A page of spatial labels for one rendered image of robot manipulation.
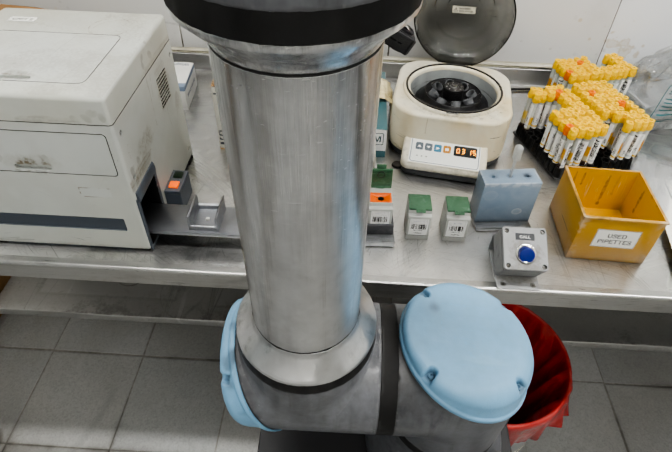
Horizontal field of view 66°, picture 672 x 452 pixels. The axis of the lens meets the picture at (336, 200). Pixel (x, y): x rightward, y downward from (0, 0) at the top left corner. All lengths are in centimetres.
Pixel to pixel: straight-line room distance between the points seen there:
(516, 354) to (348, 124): 28
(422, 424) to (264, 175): 28
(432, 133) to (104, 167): 60
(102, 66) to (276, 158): 60
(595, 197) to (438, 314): 66
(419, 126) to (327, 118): 81
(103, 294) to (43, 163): 90
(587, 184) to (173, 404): 132
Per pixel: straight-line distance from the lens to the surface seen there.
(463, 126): 104
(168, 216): 93
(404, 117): 105
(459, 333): 46
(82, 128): 80
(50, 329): 206
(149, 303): 165
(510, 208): 97
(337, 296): 35
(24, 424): 190
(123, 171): 82
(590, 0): 140
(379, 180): 89
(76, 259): 97
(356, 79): 24
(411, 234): 92
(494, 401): 45
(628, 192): 108
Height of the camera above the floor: 154
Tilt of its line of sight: 42 degrees down
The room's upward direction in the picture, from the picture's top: 2 degrees clockwise
